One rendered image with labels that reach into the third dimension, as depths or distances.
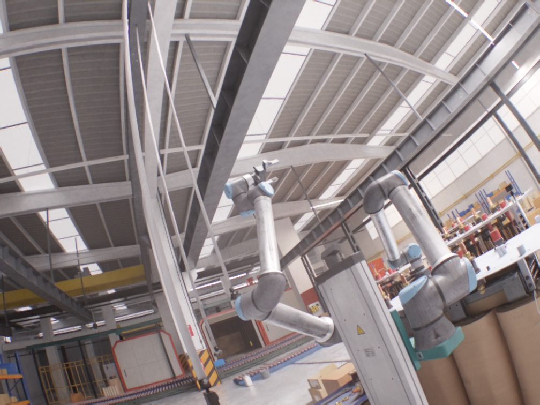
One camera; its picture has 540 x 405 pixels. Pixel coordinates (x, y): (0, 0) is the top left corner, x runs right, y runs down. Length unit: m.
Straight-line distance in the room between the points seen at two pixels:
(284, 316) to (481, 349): 1.30
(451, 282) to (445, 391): 1.32
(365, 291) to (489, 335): 1.07
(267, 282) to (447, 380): 1.66
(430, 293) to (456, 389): 1.32
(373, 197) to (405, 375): 0.86
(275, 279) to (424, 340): 0.67
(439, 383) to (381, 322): 1.26
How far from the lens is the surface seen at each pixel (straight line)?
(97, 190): 14.20
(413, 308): 1.22
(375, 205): 1.50
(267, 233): 1.29
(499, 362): 2.10
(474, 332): 1.98
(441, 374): 2.33
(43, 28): 9.16
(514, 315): 1.83
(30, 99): 11.30
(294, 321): 1.39
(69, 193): 14.48
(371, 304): 1.21
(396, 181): 1.49
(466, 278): 1.25
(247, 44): 4.64
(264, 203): 1.41
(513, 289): 1.80
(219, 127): 5.63
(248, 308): 1.23
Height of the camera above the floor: 1.67
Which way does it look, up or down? 22 degrees up
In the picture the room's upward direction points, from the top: 24 degrees counter-clockwise
